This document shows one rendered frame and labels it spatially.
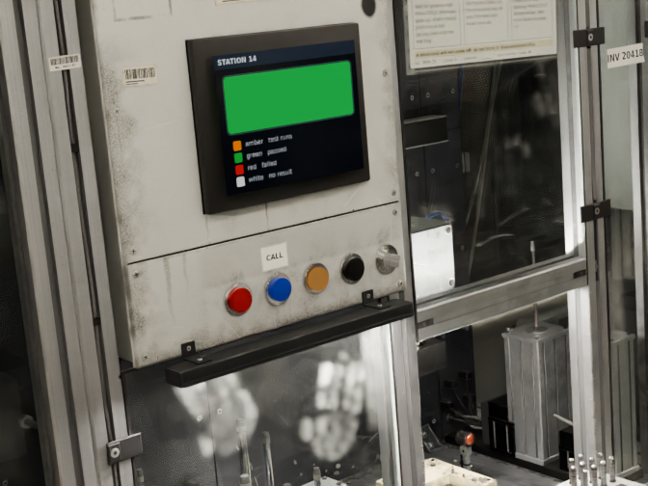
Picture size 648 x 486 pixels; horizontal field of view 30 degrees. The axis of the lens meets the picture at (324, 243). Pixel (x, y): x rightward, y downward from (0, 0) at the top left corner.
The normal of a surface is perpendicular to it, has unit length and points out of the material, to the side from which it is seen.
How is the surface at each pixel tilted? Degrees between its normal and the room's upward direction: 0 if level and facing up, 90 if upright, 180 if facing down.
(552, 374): 90
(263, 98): 90
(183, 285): 90
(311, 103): 90
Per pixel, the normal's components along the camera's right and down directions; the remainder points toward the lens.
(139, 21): 0.63, 0.11
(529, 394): -0.76, 0.19
